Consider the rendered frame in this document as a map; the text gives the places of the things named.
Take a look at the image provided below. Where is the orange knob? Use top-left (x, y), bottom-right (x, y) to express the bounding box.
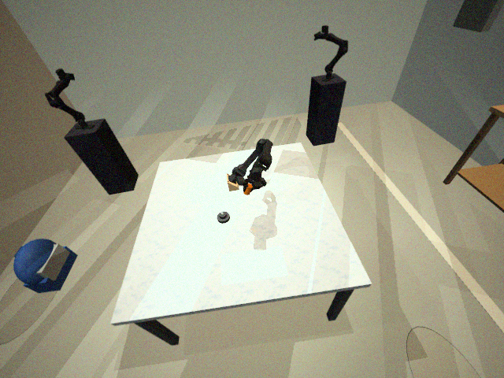
top-left (243, 183), bottom-right (252, 195)

